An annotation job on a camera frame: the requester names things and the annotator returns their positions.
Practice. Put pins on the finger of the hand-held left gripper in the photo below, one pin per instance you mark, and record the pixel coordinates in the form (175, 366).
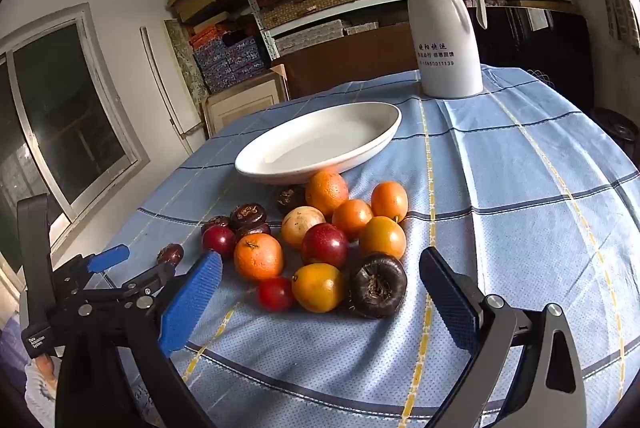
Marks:
(107, 257)
(147, 280)

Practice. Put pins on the pale yellow round fruit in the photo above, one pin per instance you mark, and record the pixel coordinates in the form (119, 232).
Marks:
(299, 227)

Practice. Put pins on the small red plum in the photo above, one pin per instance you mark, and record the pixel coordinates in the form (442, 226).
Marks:
(275, 294)

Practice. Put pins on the blue checked tablecloth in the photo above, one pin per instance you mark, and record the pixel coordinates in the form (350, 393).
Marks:
(500, 208)

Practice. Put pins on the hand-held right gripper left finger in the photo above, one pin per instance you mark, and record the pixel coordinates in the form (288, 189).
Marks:
(192, 303)

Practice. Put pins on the white oval plate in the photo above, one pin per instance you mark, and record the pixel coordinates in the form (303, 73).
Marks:
(320, 143)

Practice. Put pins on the brown cardboard box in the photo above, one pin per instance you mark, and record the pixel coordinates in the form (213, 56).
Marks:
(345, 58)

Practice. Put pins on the light wooden picture frame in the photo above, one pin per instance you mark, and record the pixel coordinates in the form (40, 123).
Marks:
(245, 101)

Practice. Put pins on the white thermos jug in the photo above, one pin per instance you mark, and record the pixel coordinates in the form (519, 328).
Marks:
(445, 33)

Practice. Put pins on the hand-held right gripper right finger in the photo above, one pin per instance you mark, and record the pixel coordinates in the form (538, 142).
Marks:
(450, 303)

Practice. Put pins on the person's left forearm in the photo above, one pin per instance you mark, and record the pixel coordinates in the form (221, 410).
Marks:
(40, 383)

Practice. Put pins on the grey framed window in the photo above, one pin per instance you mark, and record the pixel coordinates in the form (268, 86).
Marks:
(65, 108)

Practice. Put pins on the stack of blue patterned boxes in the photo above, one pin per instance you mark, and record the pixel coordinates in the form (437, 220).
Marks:
(227, 58)

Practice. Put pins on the green patterned board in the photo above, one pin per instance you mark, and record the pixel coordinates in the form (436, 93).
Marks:
(185, 58)

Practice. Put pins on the large dark water chestnut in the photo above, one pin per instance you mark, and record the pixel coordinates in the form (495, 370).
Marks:
(377, 280)

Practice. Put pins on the small smooth orange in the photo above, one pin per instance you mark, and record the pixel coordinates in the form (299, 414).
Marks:
(382, 237)
(318, 287)
(389, 200)
(352, 218)

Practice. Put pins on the orange mandarin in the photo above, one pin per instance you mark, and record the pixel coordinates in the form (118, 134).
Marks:
(326, 192)
(258, 257)

